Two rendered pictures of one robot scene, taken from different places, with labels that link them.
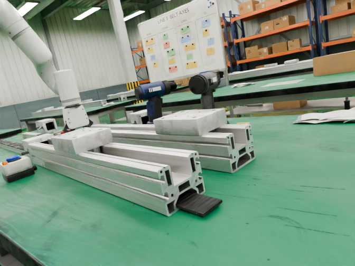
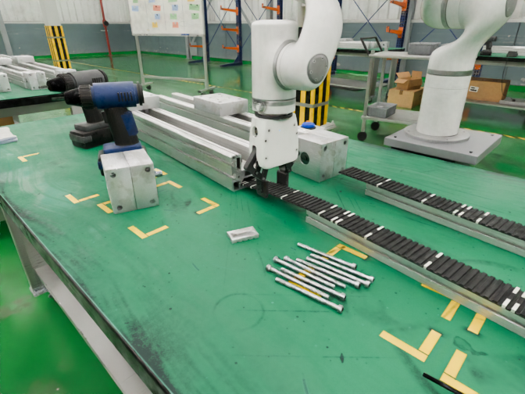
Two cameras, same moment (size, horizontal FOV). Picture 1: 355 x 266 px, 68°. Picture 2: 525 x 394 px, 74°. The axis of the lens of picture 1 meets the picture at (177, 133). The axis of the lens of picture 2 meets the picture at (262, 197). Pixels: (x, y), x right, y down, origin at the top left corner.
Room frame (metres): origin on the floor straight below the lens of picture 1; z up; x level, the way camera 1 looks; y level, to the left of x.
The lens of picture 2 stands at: (1.91, 0.45, 1.12)
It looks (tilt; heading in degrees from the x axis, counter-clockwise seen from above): 26 degrees down; 182
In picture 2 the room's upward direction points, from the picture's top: straight up
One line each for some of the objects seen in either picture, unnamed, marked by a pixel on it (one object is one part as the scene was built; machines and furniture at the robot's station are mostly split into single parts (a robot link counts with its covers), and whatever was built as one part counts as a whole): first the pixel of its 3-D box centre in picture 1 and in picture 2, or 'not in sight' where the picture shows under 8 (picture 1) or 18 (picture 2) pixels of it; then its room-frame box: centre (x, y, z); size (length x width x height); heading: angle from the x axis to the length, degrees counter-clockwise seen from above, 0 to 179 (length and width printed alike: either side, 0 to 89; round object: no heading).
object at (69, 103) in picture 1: (72, 102); (273, 105); (1.22, 0.45, 0.98); 0.09 x 0.08 x 0.03; 132
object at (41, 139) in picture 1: (37, 149); (323, 153); (1.06, 0.58, 0.83); 0.12 x 0.09 x 0.10; 132
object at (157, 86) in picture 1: (163, 107); (105, 129); (1.07, 0.04, 0.89); 0.20 x 0.08 x 0.22; 113
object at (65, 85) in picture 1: (66, 85); (276, 59); (1.22, 0.45, 1.06); 0.09 x 0.08 x 0.13; 39
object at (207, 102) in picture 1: (212, 105); (80, 110); (0.86, -0.13, 0.89); 0.20 x 0.08 x 0.22; 149
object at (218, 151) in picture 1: (139, 140); (169, 132); (0.86, 0.13, 0.82); 0.80 x 0.10 x 0.09; 42
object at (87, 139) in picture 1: (82, 143); (220, 108); (0.73, 0.27, 0.87); 0.16 x 0.11 x 0.07; 42
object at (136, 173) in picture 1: (87, 160); (221, 122); (0.73, 0.27, 0.82); 0.80 x 0.10 x 0.09; 42
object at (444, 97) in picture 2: not in sight; (441, 105); (0.80, 0.97, 0.90); 0.19 x 0.19 x 0.18
